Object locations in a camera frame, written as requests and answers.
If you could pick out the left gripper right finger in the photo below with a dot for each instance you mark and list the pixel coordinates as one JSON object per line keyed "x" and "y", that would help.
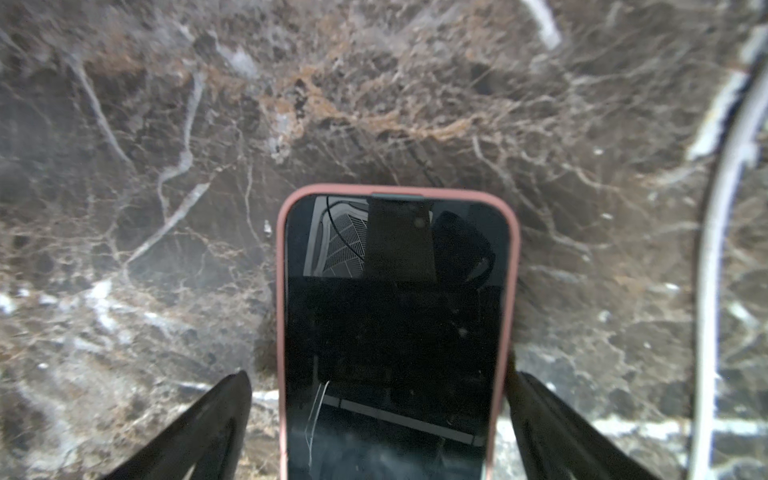
{"x": 554, "y": 441}

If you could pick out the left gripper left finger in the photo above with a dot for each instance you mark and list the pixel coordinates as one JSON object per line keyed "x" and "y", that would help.
{"x": 204, "y": 442}

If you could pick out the pink case phone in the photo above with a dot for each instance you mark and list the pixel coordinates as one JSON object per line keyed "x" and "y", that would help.
{"x": 394, "y": 313}

